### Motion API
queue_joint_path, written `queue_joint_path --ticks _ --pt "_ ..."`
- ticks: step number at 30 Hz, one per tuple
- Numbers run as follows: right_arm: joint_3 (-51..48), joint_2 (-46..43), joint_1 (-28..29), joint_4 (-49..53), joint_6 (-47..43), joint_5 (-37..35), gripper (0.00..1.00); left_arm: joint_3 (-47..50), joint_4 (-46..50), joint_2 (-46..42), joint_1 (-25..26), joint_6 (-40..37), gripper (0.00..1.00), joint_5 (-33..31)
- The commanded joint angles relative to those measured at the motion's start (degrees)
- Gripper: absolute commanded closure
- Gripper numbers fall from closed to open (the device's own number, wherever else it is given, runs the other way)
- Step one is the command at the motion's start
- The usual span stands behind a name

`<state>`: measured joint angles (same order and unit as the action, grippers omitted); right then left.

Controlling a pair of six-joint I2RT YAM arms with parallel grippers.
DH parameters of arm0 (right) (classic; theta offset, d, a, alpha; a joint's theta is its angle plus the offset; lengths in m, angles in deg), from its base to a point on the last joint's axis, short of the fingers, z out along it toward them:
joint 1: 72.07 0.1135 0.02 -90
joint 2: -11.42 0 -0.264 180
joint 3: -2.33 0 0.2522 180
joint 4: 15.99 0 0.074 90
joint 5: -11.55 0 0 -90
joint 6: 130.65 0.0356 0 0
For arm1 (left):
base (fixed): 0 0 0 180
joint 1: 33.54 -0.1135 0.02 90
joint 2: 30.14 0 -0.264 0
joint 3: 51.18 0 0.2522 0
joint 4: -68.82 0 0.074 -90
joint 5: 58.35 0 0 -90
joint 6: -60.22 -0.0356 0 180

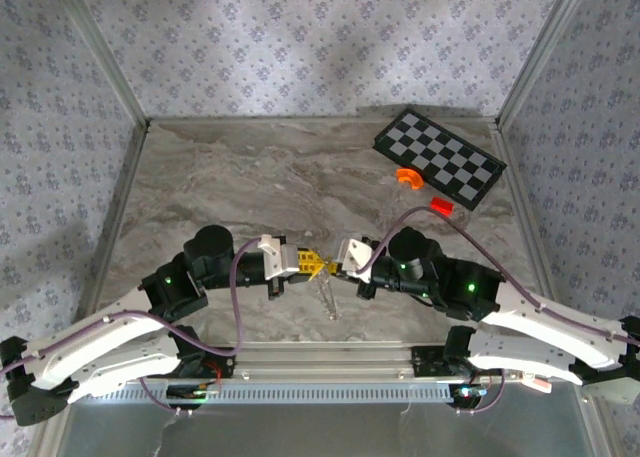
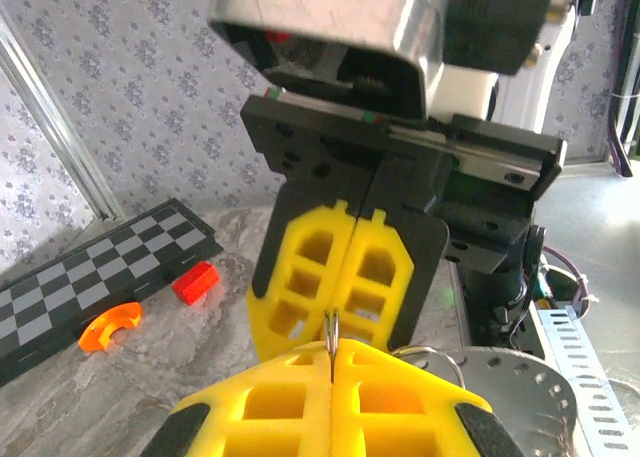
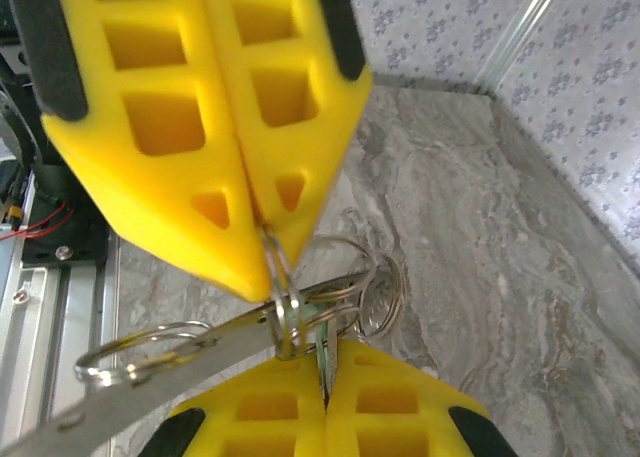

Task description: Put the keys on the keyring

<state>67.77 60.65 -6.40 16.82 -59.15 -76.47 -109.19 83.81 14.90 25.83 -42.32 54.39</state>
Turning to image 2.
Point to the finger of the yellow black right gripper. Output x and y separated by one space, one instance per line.
280 282
425 257

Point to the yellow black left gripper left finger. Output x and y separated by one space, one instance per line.
280 407

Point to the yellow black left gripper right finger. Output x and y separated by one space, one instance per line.
400 407

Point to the silver perforated metal disc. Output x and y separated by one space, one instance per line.
500 402

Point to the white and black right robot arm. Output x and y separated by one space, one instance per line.
535 67

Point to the red block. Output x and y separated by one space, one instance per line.
195 284

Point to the grey metal sheet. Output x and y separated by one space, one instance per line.
600 237

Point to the black grey folded chessboard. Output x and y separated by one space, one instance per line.
75 287

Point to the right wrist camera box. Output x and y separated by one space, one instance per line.
325 17

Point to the aluminium corner post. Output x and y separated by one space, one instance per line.
52 112

